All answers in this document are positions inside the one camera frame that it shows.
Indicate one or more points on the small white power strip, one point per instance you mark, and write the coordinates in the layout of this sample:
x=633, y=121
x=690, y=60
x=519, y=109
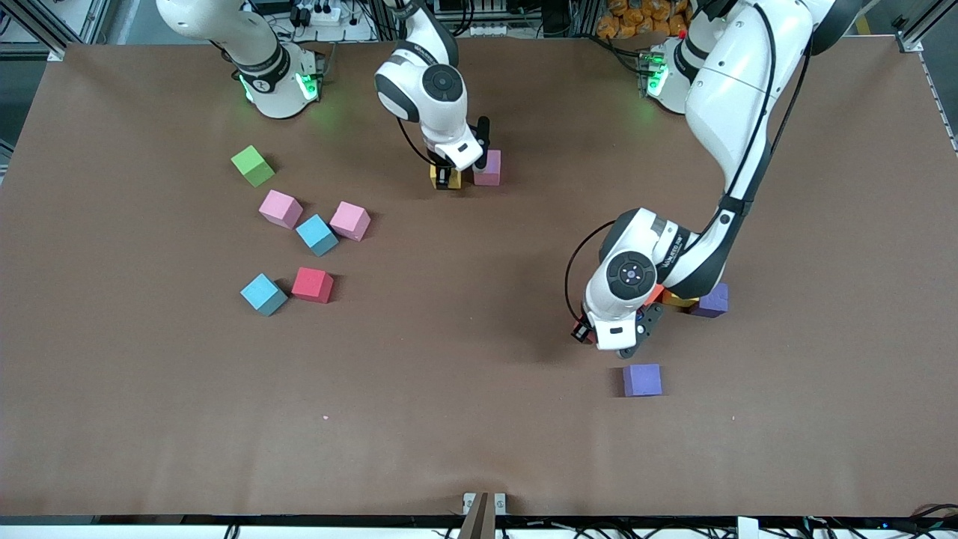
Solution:
x=490, y=30

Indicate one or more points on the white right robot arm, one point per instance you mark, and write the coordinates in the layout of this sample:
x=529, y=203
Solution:
x=438, y=123

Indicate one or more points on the white power strip with plugs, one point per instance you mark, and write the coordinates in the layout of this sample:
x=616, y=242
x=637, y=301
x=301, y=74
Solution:
x=325, y=15

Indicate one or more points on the aluminium frame profile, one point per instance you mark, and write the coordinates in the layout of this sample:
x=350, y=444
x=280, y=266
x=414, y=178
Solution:
x=910, y=41
x=54, y=52

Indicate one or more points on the orange foam cube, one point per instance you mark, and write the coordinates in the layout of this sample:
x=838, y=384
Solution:
x=656, y=293

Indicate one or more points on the brown upright post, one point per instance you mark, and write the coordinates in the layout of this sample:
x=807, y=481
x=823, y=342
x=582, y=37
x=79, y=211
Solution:
x=479, y=520

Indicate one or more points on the green foam cube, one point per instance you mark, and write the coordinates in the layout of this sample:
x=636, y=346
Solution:
x=253, y=166

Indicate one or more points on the blue foam cube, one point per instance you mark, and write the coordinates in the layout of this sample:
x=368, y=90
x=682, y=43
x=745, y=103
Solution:
x=263, y=294
x=316, y=234

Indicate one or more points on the pink foam cube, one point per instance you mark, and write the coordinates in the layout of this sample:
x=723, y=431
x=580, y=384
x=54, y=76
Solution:
x=281, y=208
x=492, y=171
x=350, y=220

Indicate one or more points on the pile of orange fruit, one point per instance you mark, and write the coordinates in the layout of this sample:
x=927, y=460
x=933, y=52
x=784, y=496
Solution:
x=629, y=19

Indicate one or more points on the grey metal table bracket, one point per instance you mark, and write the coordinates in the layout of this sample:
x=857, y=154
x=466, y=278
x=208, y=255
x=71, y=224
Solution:
x=500, y=503

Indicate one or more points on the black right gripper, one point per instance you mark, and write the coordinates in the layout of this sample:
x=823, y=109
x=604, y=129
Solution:
x=444, y=177

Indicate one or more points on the aluminium table edge rail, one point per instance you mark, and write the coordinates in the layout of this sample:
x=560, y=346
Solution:
x=947, y=120

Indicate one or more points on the yellow foam cube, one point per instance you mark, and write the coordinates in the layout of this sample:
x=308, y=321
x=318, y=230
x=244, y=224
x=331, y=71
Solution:
x=457, y=181
x=677, y=302

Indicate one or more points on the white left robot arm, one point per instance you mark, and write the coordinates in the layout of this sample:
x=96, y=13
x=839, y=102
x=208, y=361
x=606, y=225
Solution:
x=737, y=90

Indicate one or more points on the white paper label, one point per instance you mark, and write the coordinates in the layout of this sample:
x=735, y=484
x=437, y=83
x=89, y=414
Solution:
x=748, y=528

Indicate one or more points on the purple foam cube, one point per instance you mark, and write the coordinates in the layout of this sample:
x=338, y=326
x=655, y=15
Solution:
x=712, y=303
x=642, y=379

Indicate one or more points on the red foam cube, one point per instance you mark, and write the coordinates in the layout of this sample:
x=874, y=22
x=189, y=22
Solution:
x=587, y=337
x=312, y=284

